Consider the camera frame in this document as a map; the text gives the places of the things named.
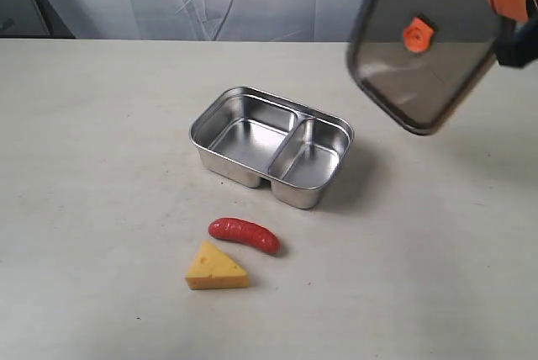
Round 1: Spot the red toy sausage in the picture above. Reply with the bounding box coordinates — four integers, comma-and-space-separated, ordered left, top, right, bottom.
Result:
208, 217, 280, 255

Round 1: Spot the steel two-compartment lunch box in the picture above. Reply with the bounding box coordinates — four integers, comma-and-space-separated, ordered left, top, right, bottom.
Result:
189, 86, 354, 209

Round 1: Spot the dark transparent lid orange seal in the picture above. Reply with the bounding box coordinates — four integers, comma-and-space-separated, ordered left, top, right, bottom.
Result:
346, 0, 516, 135

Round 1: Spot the dark cabinet at left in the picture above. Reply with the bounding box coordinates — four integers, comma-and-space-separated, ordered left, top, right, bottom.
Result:
1, 0, 75, 39

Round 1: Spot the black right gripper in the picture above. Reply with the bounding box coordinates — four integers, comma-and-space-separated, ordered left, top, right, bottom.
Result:
488, 0, 537, 69

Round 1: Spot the yellow toy cheese wedge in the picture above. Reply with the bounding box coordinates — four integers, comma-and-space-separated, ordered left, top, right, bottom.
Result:
185, 241, 250, 290

